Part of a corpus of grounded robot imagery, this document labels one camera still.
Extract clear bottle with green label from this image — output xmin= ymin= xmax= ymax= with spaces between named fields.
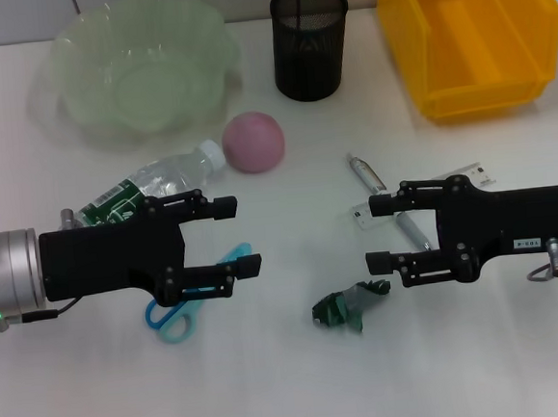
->
xmin=64 ymin=139 xmax=230 ymax=231

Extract black mesh pen holder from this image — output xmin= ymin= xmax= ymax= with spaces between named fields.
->
xmin=269 ymin=0 xmax=357 ymax=105

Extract translucent green fruit bowl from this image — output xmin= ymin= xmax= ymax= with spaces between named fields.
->
xmin=20 ymin=0 xmax=250 ymax=159

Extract transparent plastic ruler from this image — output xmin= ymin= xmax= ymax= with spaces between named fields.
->
xmin=348 ymin=162 xmax=500 ymax=234

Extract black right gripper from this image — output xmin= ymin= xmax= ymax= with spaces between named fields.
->
xmin=359 ymin=167 xmax=558 ymax=292

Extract silver pen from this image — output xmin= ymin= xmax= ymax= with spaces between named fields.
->
xmin=345 ymin=145 xmax=434 ymax=258

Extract blue and teal scissors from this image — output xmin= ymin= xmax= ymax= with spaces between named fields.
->
xmin=139 ymin=242 xmax=260 ymax=348

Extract green plastic wrapper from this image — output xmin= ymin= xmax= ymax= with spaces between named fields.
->
xmin=309 ymin=278 xmax=396 ymax=337

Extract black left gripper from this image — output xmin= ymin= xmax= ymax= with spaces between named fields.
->
xmin=35 ymin=184 xmax=266 ymax=318

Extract pink peach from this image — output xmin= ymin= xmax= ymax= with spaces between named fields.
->
xmin=220 ymin=109 xmax=288 ymax=177

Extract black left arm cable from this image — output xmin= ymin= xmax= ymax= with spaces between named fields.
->
xmin=0 ymin=299 xmax=82 ymax=334

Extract yellow plastic bin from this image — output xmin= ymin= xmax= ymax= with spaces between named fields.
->
xmin=377 ymin=0 xmax=558 ymax=129

